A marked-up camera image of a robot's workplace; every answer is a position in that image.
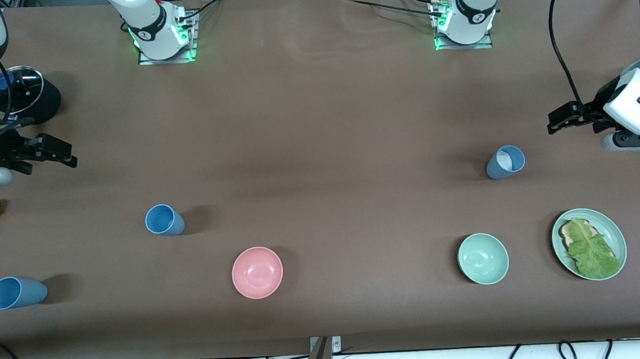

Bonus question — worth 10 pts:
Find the mint green bowl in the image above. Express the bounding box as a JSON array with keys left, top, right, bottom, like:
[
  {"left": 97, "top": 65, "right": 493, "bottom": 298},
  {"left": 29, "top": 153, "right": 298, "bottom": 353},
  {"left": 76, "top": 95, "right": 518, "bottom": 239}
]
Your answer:
[{"left": 456, "top": 231, "right": 511, "bottom": 287}]

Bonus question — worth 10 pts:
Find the green lettuce leaf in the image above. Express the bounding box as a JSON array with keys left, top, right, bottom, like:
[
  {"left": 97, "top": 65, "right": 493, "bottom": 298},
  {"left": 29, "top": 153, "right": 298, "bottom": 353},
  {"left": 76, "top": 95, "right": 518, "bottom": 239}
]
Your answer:
[{"left": 565, "top": 215, "right": 624, "bottom": 280}]

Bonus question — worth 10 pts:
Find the mint green plate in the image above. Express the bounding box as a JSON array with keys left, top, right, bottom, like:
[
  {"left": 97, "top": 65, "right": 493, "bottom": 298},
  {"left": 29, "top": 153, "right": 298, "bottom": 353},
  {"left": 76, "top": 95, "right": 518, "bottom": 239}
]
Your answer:
[{"left": 550, "top": 205, "right": 629, "bottom": 284}]

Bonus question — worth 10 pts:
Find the grey metal bracket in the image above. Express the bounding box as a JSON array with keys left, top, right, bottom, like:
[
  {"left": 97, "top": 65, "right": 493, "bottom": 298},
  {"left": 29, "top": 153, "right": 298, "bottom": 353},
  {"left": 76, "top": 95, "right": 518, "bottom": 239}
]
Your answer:
[{"left": 308, "top": 335, "right": 343, "bottom": 355}]

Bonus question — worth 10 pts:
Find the glass lid blue knob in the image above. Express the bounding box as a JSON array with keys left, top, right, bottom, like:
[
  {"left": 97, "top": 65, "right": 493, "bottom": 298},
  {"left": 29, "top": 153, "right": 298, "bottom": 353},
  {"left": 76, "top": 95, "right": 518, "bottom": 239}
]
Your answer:
[{"left": 0, "top": 64, "right": 47, "bottom": 117}]

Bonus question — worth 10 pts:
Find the pink bowl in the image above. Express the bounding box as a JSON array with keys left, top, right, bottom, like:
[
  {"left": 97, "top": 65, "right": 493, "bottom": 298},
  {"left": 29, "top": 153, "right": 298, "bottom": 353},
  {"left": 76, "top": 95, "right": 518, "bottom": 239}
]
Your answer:
[{"left": 230, "top": 245, "right": 286, "bottom": 302}]

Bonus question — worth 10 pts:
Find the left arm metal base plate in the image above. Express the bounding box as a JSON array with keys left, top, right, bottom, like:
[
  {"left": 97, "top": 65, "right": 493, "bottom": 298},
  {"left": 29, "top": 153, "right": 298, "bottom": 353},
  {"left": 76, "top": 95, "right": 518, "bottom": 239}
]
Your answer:
[{"left": 430, "top": 0, "right": 494, "bottom": 53}]

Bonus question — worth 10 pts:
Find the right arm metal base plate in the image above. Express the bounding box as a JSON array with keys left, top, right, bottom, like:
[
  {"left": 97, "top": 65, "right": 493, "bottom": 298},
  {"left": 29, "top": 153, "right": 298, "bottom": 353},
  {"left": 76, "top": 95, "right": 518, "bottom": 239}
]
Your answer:
[{"left": 135, "top": 11, "right": 200, "bottom": 66}]

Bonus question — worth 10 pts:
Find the toasted bread slice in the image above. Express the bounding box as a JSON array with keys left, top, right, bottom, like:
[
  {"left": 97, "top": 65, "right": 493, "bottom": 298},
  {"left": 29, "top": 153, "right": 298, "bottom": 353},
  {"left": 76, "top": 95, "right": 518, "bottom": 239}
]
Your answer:
[{"left": 558, "top": 217, "right": 615, "bottom": 265}]

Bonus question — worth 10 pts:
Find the blue plastic cup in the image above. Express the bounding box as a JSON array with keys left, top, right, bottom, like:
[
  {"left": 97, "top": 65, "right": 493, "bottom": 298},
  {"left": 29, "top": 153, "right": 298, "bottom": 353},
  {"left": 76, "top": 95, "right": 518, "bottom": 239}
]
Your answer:
[
  {"left": 484, "top": 144, "right": 527, "bottom": 181},
  {"left": 0, "top": 274, "right": 49, "bottom": 311},
  {"left": 144, "top": 203, "right": 187, "bottom": 238}
]

